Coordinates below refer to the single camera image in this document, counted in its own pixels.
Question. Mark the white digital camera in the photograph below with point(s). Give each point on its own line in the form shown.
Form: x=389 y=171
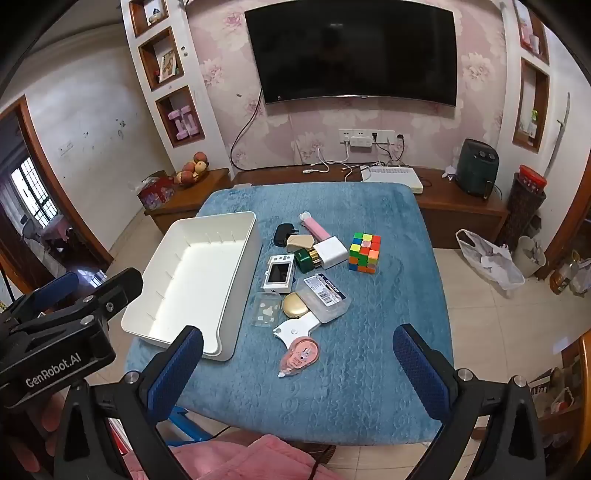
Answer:
x=278 y=273

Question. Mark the dark green air fryer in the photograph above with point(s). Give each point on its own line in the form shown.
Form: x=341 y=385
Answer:
x=475 y=168

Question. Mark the person's left hand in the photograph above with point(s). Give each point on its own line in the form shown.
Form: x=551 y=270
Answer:
x=46 y=413

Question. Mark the pink dumbbell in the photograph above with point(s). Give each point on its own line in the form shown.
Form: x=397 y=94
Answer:
x=178 y=123
x=191 y=120

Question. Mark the white square box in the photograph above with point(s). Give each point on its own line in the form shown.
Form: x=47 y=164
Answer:
x=330 y=251

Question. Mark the small shelf ornament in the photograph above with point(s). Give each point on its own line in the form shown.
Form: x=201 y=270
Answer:
x=154 y=16

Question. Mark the gold round compact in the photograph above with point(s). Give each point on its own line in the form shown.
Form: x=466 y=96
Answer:
x=295 y=305

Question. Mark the long curved sword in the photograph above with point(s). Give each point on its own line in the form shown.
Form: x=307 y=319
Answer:
x=558 y=134

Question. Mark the dark wicker bin red lid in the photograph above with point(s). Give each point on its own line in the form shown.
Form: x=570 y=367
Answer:
x=521 y=207

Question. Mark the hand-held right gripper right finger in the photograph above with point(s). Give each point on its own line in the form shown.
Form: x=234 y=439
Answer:
x=418 y=369

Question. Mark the clear sticker card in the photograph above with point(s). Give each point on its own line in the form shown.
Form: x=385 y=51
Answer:
x=265 y=311

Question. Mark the pink fleece clothing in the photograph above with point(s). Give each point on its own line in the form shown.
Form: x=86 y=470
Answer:
x=240 y=461

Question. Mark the clear box blue label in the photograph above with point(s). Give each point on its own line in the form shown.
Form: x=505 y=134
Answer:
x=323 y=290

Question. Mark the white wall socket panel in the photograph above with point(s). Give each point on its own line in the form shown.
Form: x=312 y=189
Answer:
x=364 y=138

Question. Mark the colourful puzzle cube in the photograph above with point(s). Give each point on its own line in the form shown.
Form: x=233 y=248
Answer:
x=364 y=253

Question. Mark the white trash bin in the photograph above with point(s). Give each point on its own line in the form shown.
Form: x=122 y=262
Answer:
x=526 y=256

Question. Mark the pink correction tape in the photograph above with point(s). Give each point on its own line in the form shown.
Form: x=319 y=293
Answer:
x=300 y=353

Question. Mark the black wall television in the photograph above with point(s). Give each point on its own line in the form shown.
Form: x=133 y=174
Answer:
x=351 y=50

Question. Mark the framed photo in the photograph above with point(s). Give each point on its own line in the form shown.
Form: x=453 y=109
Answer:
x=167 y=64

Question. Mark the wooden side shelf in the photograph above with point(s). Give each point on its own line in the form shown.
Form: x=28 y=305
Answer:
x=584 y=355

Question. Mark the fruit bowl with apples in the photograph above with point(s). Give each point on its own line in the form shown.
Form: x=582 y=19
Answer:
x=189 y=175

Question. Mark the white plastic bag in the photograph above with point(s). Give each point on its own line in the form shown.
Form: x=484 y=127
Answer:
x=494 y=263

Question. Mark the green perfume bottle gold cap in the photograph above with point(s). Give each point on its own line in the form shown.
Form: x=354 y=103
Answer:
x=304 y=261

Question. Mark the black charger plug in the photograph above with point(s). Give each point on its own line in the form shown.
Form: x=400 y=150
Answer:
x=282 y=235

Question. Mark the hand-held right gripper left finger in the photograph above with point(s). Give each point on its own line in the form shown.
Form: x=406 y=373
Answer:
x=178 y=364

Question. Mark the red printed gift box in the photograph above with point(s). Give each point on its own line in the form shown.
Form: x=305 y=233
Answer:
x=154 y=194

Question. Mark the yellow oil bottle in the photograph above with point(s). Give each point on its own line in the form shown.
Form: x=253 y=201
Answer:
x=561 y=279

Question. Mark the wall niche shelf column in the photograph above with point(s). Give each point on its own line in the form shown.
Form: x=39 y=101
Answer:
x=512 y=92
x=147 y=92

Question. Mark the white plastic storage tray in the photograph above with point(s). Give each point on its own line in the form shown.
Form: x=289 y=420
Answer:
x=194 y=272

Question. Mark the wooden side cabinet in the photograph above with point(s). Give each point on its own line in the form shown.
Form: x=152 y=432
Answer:
x=203 y=194

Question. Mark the barred window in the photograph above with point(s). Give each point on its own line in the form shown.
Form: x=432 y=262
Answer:
x=30 y=189

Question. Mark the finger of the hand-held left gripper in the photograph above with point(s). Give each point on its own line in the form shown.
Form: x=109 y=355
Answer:
x=120 y=284
x=55 y=287

